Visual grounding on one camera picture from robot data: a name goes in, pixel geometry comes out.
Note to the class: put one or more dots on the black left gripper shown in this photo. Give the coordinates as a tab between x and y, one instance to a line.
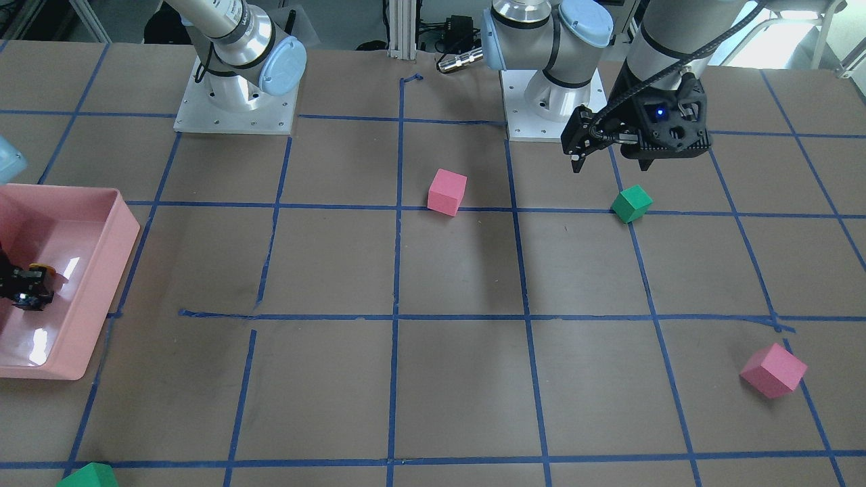
626	116

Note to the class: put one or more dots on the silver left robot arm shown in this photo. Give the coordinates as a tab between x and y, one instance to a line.
566	41

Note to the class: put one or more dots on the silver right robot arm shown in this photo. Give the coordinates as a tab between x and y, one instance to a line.
247	62

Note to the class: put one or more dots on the green foam cube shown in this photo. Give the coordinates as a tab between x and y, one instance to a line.
90	475
631	203

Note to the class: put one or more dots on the pink foam cube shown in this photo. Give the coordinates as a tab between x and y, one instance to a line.
446	192
774	371

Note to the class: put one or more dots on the pink plastic bin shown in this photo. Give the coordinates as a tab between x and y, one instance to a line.
86	235

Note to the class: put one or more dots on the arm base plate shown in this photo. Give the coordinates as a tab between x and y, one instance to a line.
537	110
233	106

